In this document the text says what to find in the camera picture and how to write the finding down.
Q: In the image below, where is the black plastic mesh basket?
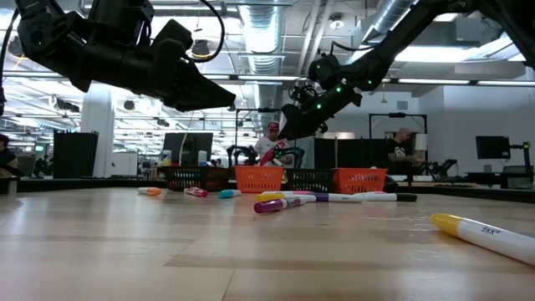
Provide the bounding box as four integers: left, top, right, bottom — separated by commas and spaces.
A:
157, 166, 231, 192
286, 168, 335, 193

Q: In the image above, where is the yellow cap white marker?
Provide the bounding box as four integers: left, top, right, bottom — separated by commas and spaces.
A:
430, 212, 535, 268
255, 191, 296, 202

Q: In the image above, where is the black stand frame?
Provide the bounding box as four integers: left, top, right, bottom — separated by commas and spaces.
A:
234, 107, 285, 166
368, 112, 429, 141

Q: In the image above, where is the black partition panel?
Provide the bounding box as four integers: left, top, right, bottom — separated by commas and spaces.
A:
313, 137, 392, 171
53, 130, 99, 179

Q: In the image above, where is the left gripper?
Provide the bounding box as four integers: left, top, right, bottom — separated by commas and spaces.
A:
69, 18, 237, 113

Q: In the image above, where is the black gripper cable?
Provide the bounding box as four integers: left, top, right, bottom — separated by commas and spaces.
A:
183, 0, 227, 64

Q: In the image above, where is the person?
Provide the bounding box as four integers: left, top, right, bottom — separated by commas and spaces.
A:
386, 127, 423, 175
0, 133, 20, 176
253, 120, 293, 168

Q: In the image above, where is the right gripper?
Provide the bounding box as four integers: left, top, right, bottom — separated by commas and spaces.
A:
278, 85, 363, 141

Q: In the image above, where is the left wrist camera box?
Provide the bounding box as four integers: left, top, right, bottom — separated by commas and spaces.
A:
89, 0, 154, 43

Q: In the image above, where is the black cap white marker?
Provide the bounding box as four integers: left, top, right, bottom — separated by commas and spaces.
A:
362, 192, 419, 203

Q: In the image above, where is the purple cap white marker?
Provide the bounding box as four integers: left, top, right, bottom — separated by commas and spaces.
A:
313, 192, 365, 204

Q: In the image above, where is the dark desk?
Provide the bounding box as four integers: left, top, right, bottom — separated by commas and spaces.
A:
465, 165, 535, 190

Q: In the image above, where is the black monitor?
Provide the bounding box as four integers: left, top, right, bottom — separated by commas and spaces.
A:
475, 135, 512, 161
161, 132, 215, 167

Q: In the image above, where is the orange plastic mesh basket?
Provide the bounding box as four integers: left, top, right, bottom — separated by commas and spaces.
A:
332, 167, 389, 195
232, 165, 286, 195

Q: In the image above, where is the silver ventilation duct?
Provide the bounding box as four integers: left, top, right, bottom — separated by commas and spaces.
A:
240, 0, 285, 76

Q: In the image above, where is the plum cap long marker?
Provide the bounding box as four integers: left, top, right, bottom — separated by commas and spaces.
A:
253, 195, 318, 215

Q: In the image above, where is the red whiteboard marker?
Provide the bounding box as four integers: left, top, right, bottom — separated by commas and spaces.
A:
183, 186, 209, 199

